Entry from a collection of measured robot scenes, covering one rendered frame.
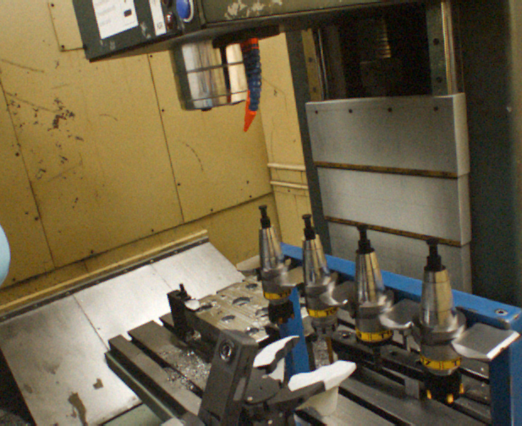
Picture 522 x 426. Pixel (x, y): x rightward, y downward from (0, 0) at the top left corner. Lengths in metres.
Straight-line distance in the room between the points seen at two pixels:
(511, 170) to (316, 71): 0.57
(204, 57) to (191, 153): 1.22
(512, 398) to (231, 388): 0.34
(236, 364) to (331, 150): 0.98
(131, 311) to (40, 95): 0.81
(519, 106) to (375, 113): 0.34
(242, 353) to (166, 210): 1.61
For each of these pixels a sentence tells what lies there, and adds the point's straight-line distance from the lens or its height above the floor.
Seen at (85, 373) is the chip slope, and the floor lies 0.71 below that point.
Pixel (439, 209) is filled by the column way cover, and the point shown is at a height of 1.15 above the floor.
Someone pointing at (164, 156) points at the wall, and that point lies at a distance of 2.15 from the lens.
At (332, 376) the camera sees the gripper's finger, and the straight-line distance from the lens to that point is 0.66.
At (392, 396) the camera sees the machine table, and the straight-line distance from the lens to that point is 1.11.
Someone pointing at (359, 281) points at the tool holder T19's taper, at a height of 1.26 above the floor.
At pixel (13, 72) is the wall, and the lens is 1.98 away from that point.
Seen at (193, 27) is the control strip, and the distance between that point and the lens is 0.72.
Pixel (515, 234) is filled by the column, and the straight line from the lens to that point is 1.28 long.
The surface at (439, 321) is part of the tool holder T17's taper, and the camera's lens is 0.67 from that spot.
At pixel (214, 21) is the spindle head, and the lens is 0.72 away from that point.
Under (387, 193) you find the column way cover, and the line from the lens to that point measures 1.40.
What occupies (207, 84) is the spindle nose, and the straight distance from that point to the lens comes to 1.01.
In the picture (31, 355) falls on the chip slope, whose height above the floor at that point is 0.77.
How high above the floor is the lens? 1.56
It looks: 16 degrees down
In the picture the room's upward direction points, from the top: 10 degrees counter-clockwise
